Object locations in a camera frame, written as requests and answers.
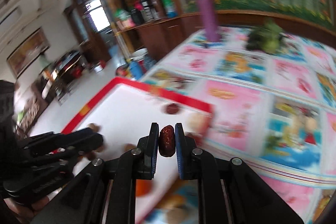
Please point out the colourful fruit print tablecloth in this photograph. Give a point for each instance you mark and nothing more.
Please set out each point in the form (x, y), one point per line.
(276, 112)

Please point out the framed wall painting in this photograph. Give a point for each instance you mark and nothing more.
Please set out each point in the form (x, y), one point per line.
(27, 52)

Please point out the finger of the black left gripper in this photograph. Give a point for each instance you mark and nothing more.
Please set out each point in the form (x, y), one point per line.
(63, 153)
(50, 141)

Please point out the red jujube date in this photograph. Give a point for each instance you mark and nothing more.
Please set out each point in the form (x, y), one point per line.
(166, 141)

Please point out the green leafy vegetable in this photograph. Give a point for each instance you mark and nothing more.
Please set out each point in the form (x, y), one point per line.
(267, 38)

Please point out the brown longan fruit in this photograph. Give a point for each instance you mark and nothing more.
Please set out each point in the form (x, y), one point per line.
(94, 127)

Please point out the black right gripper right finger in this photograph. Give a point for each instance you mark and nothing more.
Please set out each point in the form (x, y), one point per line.
(197, 164)

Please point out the purple thermos bottle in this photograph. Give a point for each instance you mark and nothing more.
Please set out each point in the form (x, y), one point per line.
(209, 20)

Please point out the green blue bottle on shelf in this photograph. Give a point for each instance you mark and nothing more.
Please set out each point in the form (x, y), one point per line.
(169, 8)

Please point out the blue thermos flask on floor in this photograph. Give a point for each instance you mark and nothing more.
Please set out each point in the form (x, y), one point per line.
(135, 70)

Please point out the orange tangerine centre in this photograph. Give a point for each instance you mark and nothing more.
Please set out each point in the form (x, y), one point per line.
(143, 187)

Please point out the red white shallow box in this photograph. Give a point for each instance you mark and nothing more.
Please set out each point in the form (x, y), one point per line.
(125, 110)

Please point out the red jujube in box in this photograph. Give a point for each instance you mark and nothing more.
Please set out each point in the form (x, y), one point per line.
(172, 108)

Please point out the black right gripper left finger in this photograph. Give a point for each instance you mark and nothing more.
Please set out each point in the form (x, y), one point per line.
(138, 163)

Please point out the beige cylindrical yam piece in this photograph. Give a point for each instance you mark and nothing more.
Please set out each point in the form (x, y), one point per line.
(198, 123)

